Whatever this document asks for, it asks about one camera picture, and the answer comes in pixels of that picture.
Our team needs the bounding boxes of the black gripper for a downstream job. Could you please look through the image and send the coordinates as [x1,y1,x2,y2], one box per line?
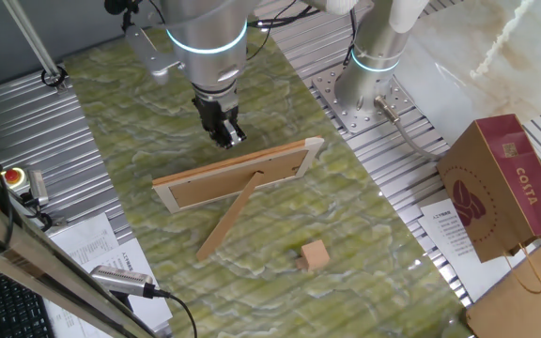
[193,91,248,150]

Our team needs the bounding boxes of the green marble pattern mat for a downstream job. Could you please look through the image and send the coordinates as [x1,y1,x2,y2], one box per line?
[62,0,473,338]

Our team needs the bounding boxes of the paper sheet with bold heading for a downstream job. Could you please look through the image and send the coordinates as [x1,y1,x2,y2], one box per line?
[80,237,174,332]

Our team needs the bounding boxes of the paper sheet with printed table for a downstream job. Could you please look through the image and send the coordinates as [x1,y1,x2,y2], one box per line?
[47,211,120,267]

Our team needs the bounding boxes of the red emergency stop button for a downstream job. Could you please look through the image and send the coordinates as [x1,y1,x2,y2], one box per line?
[0,166,30,193]

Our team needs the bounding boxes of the thin metal rod with base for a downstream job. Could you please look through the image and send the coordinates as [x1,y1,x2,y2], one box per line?
[1,0,70,91]

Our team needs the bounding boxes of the white printed paper sheet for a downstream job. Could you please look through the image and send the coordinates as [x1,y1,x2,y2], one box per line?
[418,196,534,302]
[42,298,112,338]

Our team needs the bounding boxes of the white marble pattern sheet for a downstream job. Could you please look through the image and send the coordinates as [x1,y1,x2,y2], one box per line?
[392,0,541,146]

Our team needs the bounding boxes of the Costa paper bag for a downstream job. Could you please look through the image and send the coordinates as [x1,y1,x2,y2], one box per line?
[436,113,541,295]

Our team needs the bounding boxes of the black keyboard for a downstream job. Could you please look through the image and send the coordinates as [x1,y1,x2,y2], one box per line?
[0,260,56,338]

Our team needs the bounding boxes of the plain brown paper bag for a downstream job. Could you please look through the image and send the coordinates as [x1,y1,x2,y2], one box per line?
[465,246,541,338]

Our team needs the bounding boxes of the wooden picture frame with stand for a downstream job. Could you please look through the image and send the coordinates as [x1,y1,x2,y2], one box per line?
[151,135,326,263]

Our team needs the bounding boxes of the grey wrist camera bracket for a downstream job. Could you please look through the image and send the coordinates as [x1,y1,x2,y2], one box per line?
[103,0,185,86]

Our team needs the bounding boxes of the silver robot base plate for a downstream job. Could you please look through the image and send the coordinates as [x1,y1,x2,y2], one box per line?
[311,60,425,136]

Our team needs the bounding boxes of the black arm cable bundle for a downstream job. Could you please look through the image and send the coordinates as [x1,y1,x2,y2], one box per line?
[244,0,361,67]

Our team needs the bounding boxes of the grey base hose with connector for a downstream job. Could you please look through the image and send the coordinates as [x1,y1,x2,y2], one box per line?
[373,95,445,161]

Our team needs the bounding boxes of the black camera cable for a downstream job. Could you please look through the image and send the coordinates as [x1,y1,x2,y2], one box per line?
[150,288,200,338]

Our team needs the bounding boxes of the long silver camera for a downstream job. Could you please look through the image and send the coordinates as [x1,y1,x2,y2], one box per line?
[89,264,157,300]

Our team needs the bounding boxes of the black camera stand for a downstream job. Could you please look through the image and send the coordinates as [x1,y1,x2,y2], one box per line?
[109,289,134,314]

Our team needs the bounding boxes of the small silver camera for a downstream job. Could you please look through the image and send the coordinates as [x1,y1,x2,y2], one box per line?
[26,169,50,207]

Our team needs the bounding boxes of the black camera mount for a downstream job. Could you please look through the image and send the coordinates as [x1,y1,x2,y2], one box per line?
[19,192,55,232]

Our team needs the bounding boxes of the shiny metal frame bar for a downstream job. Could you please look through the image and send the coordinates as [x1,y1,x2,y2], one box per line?
[0,185,159,338]

